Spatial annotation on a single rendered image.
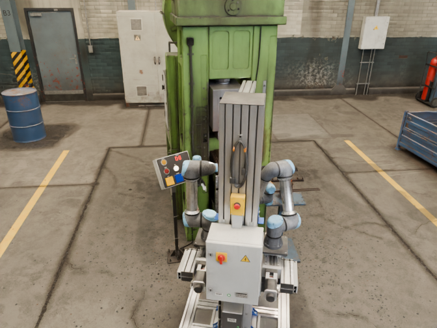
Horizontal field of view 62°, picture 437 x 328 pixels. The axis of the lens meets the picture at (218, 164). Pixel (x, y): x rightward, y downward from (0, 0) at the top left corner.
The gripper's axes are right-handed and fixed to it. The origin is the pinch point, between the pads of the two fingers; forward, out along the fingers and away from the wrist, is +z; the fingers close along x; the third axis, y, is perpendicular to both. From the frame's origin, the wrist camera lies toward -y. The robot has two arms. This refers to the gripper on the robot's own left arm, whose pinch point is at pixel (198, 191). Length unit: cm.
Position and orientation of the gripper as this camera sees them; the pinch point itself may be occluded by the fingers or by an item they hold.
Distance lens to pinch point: 333.9
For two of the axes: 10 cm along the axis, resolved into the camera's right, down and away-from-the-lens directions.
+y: -1.6, 4.3, -8.9
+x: 9.9, 0.7, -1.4
